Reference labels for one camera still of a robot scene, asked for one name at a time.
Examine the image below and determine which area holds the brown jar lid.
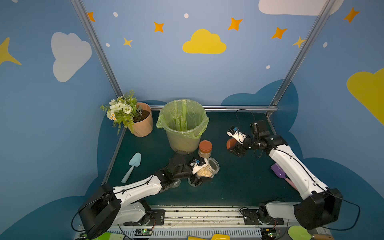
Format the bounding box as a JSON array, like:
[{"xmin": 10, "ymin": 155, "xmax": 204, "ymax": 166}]
[{"xmin": 226, "ymin": 138, "xmax": 238, "ymax": 150}]

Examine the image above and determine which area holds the brown-lid oatmeal jar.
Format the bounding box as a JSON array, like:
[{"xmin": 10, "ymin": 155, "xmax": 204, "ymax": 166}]
[
  {"xmin": 205, "ymin": 158, "xmax": 220, "ymax": 178},
  {"xmin": 198, "ymin": 140, "xmax": 213, "ymax": 159}
]

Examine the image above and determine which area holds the beige-lid oatmeal jar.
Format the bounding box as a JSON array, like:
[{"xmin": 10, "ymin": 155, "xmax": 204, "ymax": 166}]
[
  {"xmin": 171, "ymin": 180, "xmax": 182, "ymax": 188},
  {"xmin": 188, "ymin": 177, "xmax": 198, "ymax": 187}
]

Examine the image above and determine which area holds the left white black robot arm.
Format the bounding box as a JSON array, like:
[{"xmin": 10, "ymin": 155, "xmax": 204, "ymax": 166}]
[{"xmin": 77, "ymin": 155, "xmax": 217, "ymax": 240}]

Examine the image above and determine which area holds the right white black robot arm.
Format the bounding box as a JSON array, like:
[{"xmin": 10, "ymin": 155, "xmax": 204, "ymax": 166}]
[{"xmin": 227, "ymin": 121, "xmax": 343, "ymax": 230}]

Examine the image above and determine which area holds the mesh waste bin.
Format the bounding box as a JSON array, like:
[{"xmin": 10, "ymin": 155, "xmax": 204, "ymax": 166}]
[{"xmin": 165, "ymin": 99, "xmax": 208, "ymax": 154}]

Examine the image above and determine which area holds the light blue spatula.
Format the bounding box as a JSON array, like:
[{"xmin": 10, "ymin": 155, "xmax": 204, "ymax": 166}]
[{"xmin": 121, "ymin": 153, "xmax": 142, "ymax": 184}]

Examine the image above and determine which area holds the yellow scoop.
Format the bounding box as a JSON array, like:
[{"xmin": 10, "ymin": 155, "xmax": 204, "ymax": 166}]
[{"xmin": 187, "ymin": 233, "xmax": 231, "ymax": 240}]

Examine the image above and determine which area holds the green plastic bin liner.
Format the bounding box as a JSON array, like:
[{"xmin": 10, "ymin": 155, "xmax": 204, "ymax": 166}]
[{"xmin": 156, "ymin": 99, "xmax": 209, "ymax": 139}]

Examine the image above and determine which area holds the left controller board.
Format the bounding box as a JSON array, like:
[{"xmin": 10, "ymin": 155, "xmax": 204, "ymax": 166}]
[{"xmin": 135, "ymin": 229, "xmax": 153, "ymax": 237}]

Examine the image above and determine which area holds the controller board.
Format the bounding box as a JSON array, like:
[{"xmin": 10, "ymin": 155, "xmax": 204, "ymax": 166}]
[
  {"xmin": 261, "ymin": 228, "xmax": 278, "ymax": 240},
  {"xmin": 135, "ymin": 229, "xmax": 153, "ymax": 237}
]

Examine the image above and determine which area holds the right controller board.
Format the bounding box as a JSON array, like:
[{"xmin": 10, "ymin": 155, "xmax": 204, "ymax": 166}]
[{"xmin": 261, "ymin": 228, "xmax": 278, "ymax": 240}]

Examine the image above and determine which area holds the artificial white flower plant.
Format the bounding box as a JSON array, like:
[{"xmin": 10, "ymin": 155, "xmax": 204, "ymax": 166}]
[{"xmin": 100, "ymin": 90, "xmax": 143, "ymax": 134}]

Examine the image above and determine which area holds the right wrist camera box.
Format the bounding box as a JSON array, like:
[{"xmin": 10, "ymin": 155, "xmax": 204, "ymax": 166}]
[{"xmin": 227, "ymin": 126, "xmax": 247, "ymax": 144}]

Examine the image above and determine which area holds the purple pink-handled scoop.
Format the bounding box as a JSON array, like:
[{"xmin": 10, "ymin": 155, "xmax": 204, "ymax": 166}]
[{"xmin": 271, "ymin": 163, "xmax": 298, "ymax": 191}]

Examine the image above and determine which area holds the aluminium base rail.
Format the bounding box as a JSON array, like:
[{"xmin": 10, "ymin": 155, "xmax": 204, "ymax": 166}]
[{"xmin": 106, "ymin": 206, "xmax": 300, "ymax": 240}]

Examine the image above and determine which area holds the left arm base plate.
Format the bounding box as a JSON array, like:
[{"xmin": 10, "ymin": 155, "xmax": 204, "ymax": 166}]
[{"xmin": 123, "ymin": 209, "xmax": 166, "ymax": 226}]

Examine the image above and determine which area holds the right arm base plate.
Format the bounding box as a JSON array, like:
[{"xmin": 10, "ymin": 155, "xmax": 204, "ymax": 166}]
[{"xmin": 240, "ymin": 208, "xmax": 285, "ymax": 225}]

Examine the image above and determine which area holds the green spatula wooden handle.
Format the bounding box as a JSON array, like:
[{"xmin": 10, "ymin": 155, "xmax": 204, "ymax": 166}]
[{"xmin": 288, "ymin": 226, "xmax": 334, "ymax": 240}]

